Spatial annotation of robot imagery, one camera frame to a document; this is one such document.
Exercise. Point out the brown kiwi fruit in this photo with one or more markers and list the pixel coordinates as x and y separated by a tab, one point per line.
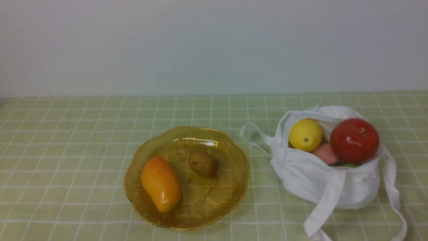
203	163

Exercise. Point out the white cloth bag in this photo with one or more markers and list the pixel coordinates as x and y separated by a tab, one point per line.
308	177

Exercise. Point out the amber plastic fruit bowl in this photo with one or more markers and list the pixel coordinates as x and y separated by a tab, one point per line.
204	199

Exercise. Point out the green fruit in bag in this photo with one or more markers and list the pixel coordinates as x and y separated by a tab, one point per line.
346	165

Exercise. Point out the orange yellow mango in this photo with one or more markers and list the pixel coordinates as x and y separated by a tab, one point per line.
162	184

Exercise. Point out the red apple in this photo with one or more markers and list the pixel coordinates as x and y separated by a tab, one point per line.
354	140

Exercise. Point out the yellow lemon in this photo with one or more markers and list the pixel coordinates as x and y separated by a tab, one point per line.
306	135

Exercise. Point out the green checkered tablecloth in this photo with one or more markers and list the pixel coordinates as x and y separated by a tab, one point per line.
63	162

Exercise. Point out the pink peach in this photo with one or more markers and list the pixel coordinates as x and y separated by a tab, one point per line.
325	153

